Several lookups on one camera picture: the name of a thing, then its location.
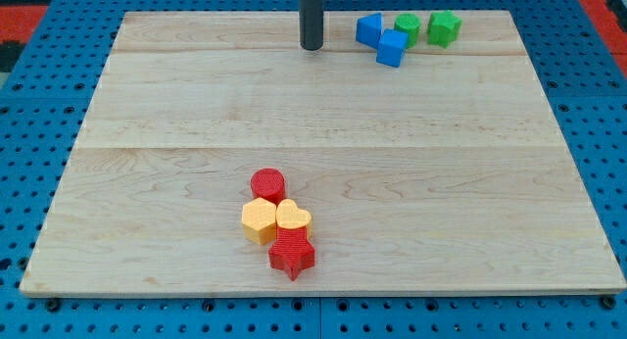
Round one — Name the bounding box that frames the green cylinder block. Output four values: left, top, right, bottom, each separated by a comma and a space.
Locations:
394, 13, 421, 48

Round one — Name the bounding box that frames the red star block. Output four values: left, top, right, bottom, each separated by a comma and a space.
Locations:
268, 226, 315, 281

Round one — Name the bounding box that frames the yellow hexagon block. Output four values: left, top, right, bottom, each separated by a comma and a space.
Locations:
241, 198, 276, 245

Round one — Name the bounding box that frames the wooden board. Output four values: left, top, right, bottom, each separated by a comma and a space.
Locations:
20, 11, 626, 298

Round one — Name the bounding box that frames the red cylinder block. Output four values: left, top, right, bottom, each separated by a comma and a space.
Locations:
250, 168, 286, 205

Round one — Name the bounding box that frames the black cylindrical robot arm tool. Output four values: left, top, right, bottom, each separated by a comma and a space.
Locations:
299, 0, 324, 51

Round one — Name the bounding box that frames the yellow heart block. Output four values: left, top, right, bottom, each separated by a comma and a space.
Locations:
276, 199, 313, 239

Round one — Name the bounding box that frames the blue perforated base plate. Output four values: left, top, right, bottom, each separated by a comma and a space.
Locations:
1, 0, 626, 338

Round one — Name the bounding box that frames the blue triangular prism block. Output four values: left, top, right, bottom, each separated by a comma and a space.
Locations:
355, 13, 384, 49

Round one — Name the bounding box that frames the blue cube block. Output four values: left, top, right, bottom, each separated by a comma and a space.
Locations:
376, 28, 409, 68

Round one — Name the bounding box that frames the green star block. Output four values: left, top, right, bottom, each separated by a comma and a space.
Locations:
427, 10, 462, 48

